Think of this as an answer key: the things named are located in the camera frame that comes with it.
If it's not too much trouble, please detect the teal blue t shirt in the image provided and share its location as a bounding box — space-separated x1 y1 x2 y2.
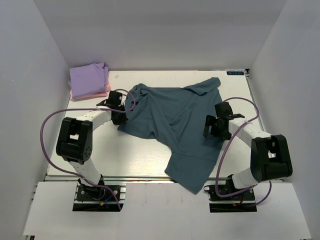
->
118 77 223 195

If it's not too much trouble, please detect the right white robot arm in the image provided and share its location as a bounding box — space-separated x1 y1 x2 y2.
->
203 100 293 200

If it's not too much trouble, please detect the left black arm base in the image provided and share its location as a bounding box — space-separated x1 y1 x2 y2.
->
72 179 126 212

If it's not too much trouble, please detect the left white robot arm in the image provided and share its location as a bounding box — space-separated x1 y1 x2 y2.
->
56 91 128 200

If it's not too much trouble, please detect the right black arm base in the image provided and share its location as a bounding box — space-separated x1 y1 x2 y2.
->
203 175 257 213

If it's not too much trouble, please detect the pink folded t shirt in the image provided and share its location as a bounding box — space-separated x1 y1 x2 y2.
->
69 65 112 102

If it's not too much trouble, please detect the lavender folded t shirt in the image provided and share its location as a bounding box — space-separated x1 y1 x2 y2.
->
67 63 110 99

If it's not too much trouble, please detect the dark blue corner label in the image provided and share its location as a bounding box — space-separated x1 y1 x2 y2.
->
226 71 245 76

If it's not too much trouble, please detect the aluminium front rail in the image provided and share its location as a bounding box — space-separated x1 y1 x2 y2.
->
43 174 283 183

